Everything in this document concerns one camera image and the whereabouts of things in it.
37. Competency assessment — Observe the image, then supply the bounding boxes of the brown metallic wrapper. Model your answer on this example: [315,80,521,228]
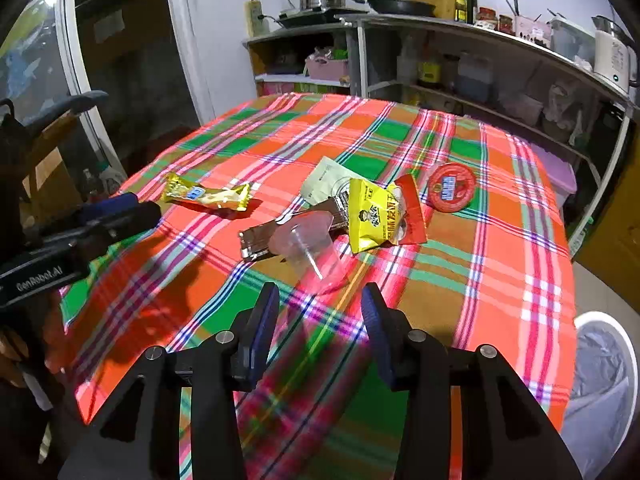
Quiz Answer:
[238,195,351,261]

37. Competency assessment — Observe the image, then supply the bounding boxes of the black induction cooker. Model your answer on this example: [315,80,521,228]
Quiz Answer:
[275,7,368,30]

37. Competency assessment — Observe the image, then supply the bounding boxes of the pink plastic basket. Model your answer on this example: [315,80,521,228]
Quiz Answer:
[305,55,351,81]

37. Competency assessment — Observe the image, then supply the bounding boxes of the red snack packet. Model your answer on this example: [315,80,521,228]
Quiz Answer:
[389,173,427,246]

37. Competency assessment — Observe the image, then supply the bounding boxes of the yellow power strip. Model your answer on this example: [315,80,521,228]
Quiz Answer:
[244,0,263,38]

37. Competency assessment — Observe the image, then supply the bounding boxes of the red round tin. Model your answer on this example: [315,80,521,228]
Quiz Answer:
[427,162,477,213]

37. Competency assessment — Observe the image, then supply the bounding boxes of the clear plastic bottle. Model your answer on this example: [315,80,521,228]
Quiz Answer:
[396,35,420,86]

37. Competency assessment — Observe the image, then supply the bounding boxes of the small wooden shelf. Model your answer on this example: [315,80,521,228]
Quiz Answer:
[244,22,361,98]

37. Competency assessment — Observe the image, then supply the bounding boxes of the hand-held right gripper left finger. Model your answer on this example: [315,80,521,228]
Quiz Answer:
[59,281,281,480]

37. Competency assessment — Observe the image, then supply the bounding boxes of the white electric kettle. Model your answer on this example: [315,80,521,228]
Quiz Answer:
[591,15,640,93]

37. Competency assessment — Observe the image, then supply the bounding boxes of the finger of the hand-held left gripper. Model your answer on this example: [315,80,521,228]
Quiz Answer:
[79,192,145,223]
[35,202,162,261]

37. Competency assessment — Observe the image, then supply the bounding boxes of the pink utensil box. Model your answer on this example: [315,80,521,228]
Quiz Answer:
[515,15,552,48]

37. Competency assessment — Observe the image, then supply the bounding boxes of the crumpled plastic bags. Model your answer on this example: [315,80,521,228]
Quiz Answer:
[542,80,586,146]

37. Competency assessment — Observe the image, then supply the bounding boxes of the clear plastic cup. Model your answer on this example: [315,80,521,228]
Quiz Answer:
[268,211,351,296]

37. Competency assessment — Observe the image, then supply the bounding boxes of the yellow long snack wrapper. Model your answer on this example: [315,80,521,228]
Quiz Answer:
[164,172,251,212]

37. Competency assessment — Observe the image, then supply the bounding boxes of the pale green packet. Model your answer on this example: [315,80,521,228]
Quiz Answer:
[300,156,355,207]

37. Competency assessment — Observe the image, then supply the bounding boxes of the dark liquid jug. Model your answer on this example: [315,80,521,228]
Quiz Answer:
[457,52,493,103]

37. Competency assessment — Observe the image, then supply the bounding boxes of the yellow label bottle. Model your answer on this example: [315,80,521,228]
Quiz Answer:
[417,45,443,88]

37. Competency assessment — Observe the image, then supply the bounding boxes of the purple lid storage box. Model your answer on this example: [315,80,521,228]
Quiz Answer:
[530,142,578,211]

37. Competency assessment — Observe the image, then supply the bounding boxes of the large metal frame shelf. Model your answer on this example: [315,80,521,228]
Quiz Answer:
[340,12,638,246]

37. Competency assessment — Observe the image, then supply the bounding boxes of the pink lidded tub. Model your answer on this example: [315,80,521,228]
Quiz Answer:
[505,92,545,126]

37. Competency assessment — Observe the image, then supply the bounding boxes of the yellow wooden door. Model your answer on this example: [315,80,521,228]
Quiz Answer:
[572,125,640,286]

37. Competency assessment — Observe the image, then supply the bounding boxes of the clear plastic container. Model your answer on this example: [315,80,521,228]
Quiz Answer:
[550,16,598,71]

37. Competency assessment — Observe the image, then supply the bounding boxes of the white framed glass door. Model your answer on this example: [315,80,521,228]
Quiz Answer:
[0,0,201,201]

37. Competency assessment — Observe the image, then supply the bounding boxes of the clear bin liner bag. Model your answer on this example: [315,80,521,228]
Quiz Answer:
[565,320,636,466]

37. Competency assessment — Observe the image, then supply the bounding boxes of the white trash bin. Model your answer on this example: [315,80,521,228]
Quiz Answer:
[560,311,640,480]

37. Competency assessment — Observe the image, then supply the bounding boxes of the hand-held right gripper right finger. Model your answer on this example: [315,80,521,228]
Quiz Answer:
[361,281,583,480]

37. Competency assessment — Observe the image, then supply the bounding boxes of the plaid tablecloth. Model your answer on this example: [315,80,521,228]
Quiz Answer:
[60,92,578,480]

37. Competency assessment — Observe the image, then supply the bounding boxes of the yellow snack packet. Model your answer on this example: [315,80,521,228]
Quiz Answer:
[348,178,407,255]

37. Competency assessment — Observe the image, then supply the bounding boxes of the dark grey padded seat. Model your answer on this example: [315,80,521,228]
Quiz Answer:
[20,90,109,128]

